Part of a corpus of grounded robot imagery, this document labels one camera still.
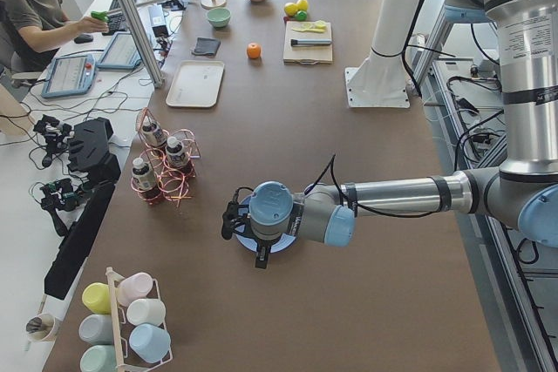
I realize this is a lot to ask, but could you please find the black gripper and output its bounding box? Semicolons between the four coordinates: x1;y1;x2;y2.
248;234;279;269

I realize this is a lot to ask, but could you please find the blue round plate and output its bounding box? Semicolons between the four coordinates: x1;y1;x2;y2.
234;195;299;255

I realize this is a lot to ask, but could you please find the orange fruit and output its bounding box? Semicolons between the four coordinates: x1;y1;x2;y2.
246;43;262;59

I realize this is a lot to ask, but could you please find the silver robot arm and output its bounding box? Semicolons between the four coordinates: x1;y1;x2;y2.
221;0;557;268

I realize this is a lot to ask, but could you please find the pink cup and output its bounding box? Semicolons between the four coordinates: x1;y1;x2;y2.
116;272;153;307

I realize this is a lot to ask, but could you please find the white cup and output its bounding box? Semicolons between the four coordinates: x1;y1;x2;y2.
126;298;167;327

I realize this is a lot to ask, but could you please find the dark drink bottle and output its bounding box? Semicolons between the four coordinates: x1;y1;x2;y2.
141;119;167;148
132;157;160;201
166;136;189;170

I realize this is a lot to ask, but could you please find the blue cup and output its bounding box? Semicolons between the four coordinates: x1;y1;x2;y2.
129;323;171;363

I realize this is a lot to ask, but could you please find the wooden cup rack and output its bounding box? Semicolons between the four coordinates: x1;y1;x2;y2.
105;267;174;372

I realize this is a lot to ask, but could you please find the yellow cup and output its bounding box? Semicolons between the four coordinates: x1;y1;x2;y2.
82;282;111;315

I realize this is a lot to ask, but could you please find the cream rabbit tray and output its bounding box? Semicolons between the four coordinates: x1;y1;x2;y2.
166;60;225;108

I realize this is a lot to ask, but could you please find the grey cup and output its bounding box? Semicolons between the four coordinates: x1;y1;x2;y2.
78;314;113;345

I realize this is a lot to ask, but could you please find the black equipment block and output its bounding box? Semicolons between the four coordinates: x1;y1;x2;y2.
41;117;121;300

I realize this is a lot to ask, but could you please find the mint green cup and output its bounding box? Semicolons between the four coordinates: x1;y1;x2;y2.
79;345;117;372

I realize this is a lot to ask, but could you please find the wooden cutting board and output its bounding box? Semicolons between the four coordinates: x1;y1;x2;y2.
282;20;333;64

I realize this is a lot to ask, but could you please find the steel muddler black tip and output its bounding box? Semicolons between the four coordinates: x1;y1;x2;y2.
289;38;332;47

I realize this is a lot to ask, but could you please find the grey folded cloth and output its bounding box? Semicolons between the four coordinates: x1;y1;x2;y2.
192;37;221;57

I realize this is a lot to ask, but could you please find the paper cup with tools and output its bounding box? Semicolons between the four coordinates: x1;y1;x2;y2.
25;313;61;342

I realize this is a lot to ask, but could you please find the green bowl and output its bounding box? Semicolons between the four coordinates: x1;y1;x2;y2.
206;7;231;29

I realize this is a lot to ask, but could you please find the green lime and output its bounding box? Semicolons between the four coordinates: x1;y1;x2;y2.
294;10;308;22

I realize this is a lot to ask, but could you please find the blue teach pendant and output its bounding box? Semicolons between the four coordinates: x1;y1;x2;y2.
97;32;141;71
41;54;96;98

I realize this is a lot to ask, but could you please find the yellow lemon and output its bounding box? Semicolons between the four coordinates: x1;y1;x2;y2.
296;0;309;11
283;3;298;17

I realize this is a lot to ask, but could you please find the black keyboard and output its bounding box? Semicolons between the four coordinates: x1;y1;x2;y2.
102;8;126;36

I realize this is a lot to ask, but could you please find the black computer mouse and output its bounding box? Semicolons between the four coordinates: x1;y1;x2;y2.
74;34;93;44

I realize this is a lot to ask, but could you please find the seated person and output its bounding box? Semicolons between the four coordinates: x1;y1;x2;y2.
2;0;108;71

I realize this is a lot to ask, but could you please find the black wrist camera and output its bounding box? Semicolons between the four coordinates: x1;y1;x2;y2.
221;186;251;240

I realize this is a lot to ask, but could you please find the copper wire bottle rack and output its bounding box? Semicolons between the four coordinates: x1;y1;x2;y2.
130;108;201;206

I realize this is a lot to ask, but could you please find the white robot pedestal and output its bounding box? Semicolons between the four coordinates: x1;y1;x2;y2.
345;0;421;109

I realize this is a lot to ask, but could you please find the aluminium frame post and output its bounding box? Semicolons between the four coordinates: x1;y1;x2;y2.
119;0;164;88

